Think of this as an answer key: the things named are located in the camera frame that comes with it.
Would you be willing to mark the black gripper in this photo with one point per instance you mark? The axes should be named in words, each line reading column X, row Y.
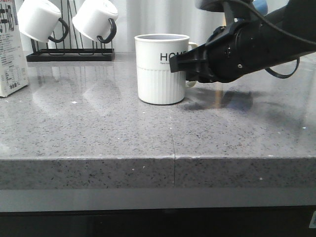
column 254, row 46

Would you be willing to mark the whole milk carton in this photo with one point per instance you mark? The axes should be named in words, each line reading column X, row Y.
column 13, row 66

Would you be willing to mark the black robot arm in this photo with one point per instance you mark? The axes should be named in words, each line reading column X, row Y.
column 296, row 22

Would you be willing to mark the white HOME mug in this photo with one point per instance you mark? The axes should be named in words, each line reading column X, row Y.
column 156, row 83

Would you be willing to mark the wooden mug tree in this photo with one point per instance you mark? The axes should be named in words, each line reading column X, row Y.
column 224, row 23

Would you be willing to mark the blue mug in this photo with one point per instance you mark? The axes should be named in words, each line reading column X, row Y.
column 261, row 6

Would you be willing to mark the white mug black handle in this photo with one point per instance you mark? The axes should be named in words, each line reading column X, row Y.
column 37, row 19
column 96, row 20

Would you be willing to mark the black wire mug rack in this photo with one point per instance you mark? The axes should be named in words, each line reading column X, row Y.
column 75, row 47

